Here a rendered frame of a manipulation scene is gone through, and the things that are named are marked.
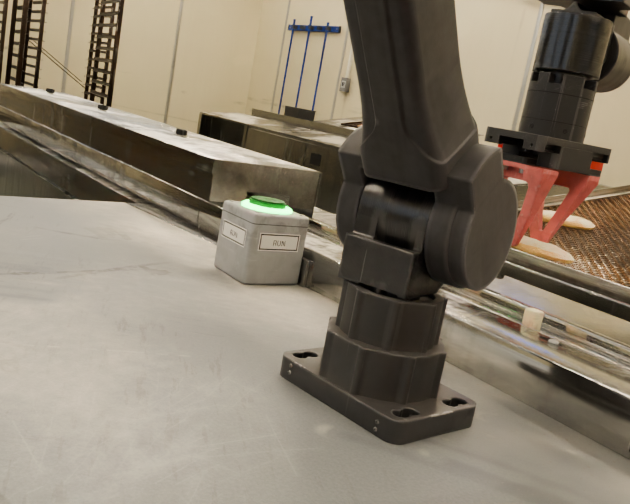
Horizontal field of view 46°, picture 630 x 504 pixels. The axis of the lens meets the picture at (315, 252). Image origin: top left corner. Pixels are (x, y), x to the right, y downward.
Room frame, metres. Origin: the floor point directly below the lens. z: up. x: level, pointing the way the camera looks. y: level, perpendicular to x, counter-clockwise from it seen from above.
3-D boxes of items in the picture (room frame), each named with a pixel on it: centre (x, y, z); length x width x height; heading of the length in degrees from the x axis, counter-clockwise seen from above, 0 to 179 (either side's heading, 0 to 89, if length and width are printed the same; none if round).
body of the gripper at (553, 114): (0.67, -0.19, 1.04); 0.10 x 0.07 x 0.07; 127
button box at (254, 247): (0.78, 0.06, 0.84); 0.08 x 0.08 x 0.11; 37
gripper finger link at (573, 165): (0.67, -0.19, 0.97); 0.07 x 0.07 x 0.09; 37
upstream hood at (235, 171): (1.53, 0.46, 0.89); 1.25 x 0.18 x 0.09; 37
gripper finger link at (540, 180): (0.67, -0.18, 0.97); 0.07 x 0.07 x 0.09; 37
